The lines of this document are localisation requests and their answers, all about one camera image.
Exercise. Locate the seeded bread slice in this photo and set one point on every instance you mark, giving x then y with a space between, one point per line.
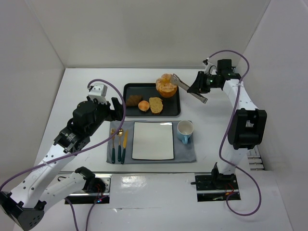
156 105

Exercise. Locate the black rectangular tray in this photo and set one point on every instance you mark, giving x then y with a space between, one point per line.
171 106

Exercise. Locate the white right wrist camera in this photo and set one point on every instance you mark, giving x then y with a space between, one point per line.
210 68

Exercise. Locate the light blue mug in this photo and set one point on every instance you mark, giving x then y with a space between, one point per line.
184 131

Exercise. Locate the dark brown bread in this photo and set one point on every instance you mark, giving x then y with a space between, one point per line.
133 100

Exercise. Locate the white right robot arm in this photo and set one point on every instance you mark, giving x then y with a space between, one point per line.
246 126

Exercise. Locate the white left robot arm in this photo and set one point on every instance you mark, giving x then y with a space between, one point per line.
27 203

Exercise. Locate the gold knife green handle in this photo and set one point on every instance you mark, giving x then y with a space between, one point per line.
124 147

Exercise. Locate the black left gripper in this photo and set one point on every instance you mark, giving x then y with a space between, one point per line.
115 107

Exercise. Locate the large orange bundt bread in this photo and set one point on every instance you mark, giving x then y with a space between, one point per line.
165 87

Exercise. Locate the white square plate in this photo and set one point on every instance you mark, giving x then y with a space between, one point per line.
153 141

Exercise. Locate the small round bun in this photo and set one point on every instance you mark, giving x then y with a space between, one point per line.
144 106

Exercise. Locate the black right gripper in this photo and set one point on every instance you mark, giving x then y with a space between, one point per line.
199 82

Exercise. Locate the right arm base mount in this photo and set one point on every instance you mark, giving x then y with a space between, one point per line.
207 191

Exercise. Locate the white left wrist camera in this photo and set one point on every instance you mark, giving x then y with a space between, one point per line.
98 91

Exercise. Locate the gold fork green handle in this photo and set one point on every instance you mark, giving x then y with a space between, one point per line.
113 157

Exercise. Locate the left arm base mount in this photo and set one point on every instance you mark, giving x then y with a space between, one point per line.
99 191

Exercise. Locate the gold spoon green handle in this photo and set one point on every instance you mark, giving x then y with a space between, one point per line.
119 134

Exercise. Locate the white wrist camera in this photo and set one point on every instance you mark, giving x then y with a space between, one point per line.
98 91
210 68

